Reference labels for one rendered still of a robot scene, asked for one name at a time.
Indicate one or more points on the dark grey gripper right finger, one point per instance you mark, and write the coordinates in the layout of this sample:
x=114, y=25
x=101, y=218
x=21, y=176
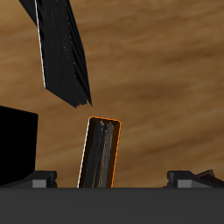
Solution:
x=182, y=178

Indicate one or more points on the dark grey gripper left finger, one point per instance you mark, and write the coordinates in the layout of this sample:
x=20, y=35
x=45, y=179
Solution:
x=40, y=178

